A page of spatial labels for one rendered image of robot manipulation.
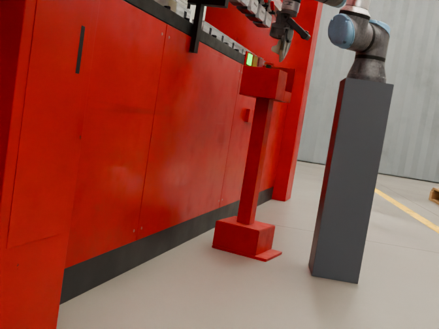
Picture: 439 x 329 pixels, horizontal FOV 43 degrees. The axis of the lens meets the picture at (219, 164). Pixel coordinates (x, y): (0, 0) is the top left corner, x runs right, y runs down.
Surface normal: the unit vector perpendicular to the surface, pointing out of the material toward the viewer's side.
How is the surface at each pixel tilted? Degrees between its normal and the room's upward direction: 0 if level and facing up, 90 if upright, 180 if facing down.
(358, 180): 90
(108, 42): 90
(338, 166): 90
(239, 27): 90
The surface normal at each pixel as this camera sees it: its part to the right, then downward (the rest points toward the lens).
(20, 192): 0.95, 0.17
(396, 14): -0.26, 0.04
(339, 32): -0.84, 0.05
